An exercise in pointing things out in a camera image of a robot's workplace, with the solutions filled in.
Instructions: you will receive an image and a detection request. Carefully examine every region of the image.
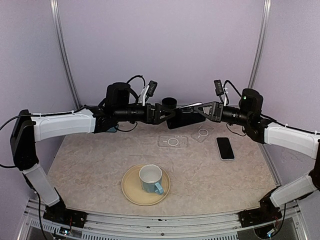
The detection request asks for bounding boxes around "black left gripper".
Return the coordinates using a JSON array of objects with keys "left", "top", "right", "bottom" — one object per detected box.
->
[{"left": 115, "top": 102, "right": 176, "bottom": 125}]

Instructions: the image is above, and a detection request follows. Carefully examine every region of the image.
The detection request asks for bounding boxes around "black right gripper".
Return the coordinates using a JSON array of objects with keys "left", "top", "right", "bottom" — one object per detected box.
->
[{"left": 195, "top": 100, "right": 252, "bottom": 126}]

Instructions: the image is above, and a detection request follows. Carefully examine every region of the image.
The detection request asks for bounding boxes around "black smartphone with teal edge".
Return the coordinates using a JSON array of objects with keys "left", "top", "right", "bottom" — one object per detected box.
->
[{"left": 216, "top": 137, "right": 235, "bottom": 160}]

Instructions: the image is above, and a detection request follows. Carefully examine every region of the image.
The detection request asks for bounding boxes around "lilac phone case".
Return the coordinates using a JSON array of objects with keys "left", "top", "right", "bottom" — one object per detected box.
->
[{"left": 215, "top": 136, "right": 236, "bottom": 161}]

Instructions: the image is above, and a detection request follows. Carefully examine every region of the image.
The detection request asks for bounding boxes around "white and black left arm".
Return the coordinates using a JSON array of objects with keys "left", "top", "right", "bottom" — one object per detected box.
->
[{"left": 10, "top": 81, "right": 176, "bottom": 223}]

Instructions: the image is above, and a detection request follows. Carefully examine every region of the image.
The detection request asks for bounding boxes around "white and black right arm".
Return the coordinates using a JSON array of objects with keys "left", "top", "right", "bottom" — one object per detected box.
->
[{"left": 194, "top": 88, "right": 320, "bottom": 222}]

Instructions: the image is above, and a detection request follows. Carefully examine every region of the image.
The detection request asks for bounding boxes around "dark green cup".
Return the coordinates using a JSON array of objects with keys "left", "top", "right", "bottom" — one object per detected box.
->
[{"left": 161, "top": 97, "right": 177, "bottom": 110}]

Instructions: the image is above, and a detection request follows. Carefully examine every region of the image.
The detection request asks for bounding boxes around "teal smartphone face down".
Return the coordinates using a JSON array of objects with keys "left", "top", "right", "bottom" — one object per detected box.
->
[{"left": 106, "top": 124, "right": 119, "bottom": 133}]

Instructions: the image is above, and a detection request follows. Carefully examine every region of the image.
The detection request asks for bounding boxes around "blue mug with white inside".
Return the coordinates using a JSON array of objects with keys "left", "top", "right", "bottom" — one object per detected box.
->
[{"left": 138, "top": 164, "right": 164, "bottom": 195}]

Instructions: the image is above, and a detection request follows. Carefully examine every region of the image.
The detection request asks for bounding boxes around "beige round plate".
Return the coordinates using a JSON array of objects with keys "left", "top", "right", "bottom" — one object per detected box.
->
[{"left": 121, "top": 164, "right": 171, "bottom": 206}]

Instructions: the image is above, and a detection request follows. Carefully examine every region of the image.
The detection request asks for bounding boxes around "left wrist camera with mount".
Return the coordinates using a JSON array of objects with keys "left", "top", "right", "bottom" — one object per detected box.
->
[{"left": 138, "top": 80, "right": 158, "bottom": 106}]

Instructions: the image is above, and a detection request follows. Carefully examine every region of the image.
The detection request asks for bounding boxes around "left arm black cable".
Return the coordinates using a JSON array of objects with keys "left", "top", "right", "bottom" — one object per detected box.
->
[{"left": 0, "top": 74, "right": 146, "bottom": 168}]

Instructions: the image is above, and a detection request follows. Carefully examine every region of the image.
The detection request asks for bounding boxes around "right aluminium frame post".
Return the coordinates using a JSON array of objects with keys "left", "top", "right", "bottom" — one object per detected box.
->
[{"left": 248, "top": 0, "right": 272, "bottom": 89}]

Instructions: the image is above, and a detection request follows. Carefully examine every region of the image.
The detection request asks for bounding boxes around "aluminium frame post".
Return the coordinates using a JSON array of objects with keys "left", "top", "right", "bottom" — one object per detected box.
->
[
  {"left": 248, "top": 0, "right": 272, "bottom": 89},
  {"left": 49, "top": 0, "right": 81, "bottom": 109}
]

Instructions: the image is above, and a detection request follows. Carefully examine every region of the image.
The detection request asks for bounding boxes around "front aluminium rail base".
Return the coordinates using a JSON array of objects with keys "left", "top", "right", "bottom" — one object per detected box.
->
[{"left": 17, "top": 197, "right": 308, "bottom": 240}]

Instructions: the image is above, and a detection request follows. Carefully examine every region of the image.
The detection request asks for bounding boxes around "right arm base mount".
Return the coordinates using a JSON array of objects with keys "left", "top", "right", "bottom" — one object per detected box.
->
[{"left": 238, "top": 190, "right": 283, "bottom": 228}]

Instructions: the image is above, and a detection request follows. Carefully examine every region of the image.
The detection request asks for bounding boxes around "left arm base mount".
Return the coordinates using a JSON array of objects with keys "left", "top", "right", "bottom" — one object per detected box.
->
[{"left": 43, "top": 203, "right": 88, "bottom": 228}]

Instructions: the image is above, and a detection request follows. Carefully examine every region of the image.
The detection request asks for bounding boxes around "left aluminium frame post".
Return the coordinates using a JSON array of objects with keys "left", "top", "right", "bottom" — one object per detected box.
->
[{"left": 49, "top": 0, "right": 81, "bottom": 109}]

